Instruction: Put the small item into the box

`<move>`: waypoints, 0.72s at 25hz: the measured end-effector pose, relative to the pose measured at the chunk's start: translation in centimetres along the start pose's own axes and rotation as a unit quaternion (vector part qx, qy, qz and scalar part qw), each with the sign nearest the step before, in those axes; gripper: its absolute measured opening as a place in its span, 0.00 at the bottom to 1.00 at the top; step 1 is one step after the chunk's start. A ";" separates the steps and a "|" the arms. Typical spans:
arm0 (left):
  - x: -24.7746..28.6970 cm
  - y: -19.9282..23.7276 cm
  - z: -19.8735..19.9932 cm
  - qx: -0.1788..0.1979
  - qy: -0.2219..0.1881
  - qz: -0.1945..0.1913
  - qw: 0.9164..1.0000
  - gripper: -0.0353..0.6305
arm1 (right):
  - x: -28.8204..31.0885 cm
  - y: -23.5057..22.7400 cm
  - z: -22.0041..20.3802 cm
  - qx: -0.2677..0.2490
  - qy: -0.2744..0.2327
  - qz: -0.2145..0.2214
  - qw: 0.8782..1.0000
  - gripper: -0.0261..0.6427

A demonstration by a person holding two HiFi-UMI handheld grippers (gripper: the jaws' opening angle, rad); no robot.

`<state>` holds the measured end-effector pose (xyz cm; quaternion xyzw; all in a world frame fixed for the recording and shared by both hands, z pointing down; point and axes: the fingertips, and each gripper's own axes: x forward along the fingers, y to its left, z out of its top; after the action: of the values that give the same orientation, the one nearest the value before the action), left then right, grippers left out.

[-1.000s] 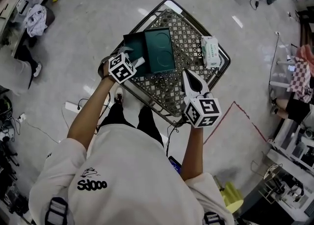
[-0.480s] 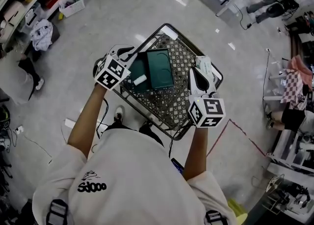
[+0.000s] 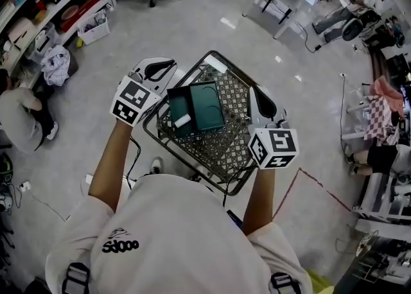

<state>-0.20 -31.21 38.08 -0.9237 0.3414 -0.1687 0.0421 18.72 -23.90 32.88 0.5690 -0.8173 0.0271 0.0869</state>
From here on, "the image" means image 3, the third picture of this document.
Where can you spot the dark green box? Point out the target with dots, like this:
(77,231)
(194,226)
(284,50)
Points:
(180,106)

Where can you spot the yellow-green object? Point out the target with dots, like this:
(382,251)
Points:
(319,281)

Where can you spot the grey metal machine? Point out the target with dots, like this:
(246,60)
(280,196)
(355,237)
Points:
(385,196)

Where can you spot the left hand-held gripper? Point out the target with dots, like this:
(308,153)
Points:
(131,100)

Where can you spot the red flat box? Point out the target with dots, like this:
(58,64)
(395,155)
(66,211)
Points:
(82,10)

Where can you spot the white plastic basket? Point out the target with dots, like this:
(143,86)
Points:
(94,29)

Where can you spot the person's white shoe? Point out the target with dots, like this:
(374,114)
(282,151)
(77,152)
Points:
(157,166)

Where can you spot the person's white t-shirt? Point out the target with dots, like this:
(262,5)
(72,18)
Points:
(180,231)

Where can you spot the dark green box lid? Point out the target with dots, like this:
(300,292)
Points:
(205,106)

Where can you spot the white plaid cloth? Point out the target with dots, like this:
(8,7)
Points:
(56,65)

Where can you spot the red floor tape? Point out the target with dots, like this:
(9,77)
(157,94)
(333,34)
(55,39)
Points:
(308,177)

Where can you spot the small white item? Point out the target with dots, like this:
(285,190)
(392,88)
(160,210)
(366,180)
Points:
(182,121)

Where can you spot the person's left forearm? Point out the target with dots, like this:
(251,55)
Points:
(110,164)

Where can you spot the pink checkered cloth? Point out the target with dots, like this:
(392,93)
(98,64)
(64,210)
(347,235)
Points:
(379,119)

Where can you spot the black lattice metal table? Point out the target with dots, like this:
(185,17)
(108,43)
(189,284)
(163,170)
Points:
(221,148)

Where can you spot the black power adapter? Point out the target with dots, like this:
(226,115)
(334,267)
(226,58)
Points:
(318,47)

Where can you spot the white shelf unit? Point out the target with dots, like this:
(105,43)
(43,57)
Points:
(51,7)

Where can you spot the white card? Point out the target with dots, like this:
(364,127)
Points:
(215,63)

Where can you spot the person's right forearm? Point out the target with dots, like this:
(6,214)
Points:
(258,196)

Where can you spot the white power strip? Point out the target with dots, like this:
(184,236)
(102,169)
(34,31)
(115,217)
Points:
(24,185)

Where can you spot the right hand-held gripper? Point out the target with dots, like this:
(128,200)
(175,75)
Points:
(276,145)

